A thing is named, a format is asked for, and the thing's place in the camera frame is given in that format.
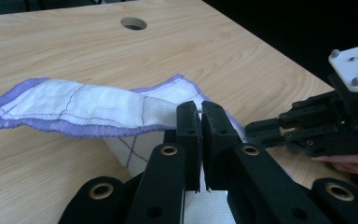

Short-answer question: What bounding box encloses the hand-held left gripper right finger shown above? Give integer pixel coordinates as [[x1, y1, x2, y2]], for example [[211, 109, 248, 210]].
[[200, 100, 335, 224]]

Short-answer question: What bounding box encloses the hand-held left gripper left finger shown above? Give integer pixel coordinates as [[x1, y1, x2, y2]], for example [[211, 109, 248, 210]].
[[126, 100, 203, 224]]

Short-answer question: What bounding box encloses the white cloth with purple grid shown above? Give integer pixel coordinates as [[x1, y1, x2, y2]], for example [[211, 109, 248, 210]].
[[0, 74, 247, 224]]

